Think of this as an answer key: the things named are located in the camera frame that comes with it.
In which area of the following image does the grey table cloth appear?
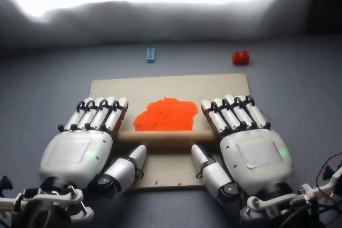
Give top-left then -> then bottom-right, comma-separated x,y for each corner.
0,35 -> 342,228

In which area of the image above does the small red toy brick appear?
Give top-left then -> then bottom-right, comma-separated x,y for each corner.
231,50 -> 252,66

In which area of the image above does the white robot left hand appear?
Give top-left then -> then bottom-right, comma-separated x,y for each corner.
38,96 -> 148,195

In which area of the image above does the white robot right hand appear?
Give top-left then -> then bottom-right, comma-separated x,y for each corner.
190,93 -> 295,207

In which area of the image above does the wooden rolling pin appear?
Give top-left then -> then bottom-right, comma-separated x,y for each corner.
115,130 -> 217,156

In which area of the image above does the light wooden board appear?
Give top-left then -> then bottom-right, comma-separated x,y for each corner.
89,73 -> 255,190

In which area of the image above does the light blue toy brick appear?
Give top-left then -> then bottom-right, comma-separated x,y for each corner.
146,48 -> 157,64

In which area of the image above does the flat orange dough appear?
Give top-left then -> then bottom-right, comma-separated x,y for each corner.
133,97 -> 199,132

